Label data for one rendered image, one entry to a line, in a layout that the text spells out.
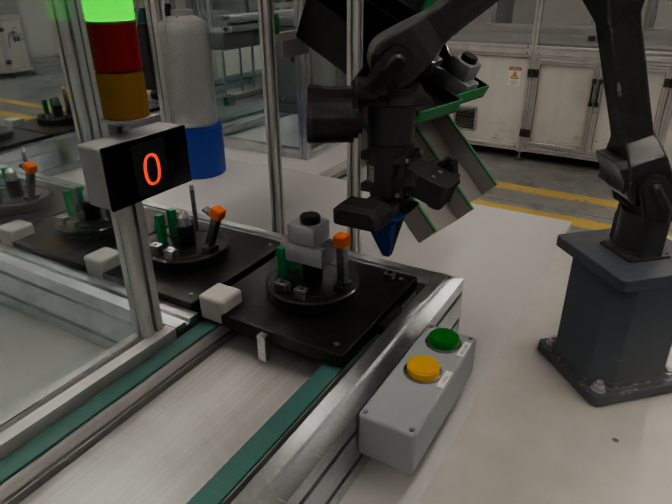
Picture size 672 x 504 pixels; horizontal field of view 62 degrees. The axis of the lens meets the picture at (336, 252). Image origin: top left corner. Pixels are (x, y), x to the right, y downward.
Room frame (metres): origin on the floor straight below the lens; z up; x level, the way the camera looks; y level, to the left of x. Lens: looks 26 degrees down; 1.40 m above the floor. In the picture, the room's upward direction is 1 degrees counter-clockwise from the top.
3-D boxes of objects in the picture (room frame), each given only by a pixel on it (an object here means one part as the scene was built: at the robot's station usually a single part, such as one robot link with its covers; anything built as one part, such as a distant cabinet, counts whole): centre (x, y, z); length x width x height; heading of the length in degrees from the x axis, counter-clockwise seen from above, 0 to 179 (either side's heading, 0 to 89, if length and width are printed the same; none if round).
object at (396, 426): (0.56, -0.11, 0.93); 0.21 x 0.07 x 0.06; 149
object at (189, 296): (0.87, 0.25, 1.01); 0.24 x 0.24 x 0.13; 59
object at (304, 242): (0.74, 0.05, 1.06); 0.08 x 0.04 x 0.07; 60
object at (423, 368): (0.56, -0.11, 0.96); 0.04 x 0.04 x 0.02
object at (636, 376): (0.69, -0.41, 0.96); 0.15 x 0.15 x 0.20; 13
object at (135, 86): (0.64, 0.23, 1.28); 0.05 x 0.05 x 0.05
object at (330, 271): (0.74, 0.04, 0.98); 0.14 x 0.14 x 0.02
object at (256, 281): (0.74, 0.04, 0.96); 0.24 x 0.24 x 0.02; 59
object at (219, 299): (0.71, 0.17, 0.97); 0.05 x 0.05 x 0.04; 59
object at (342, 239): (0.72, 0.00, 1.04); 0.04 x 0.02 x 0.08; 59
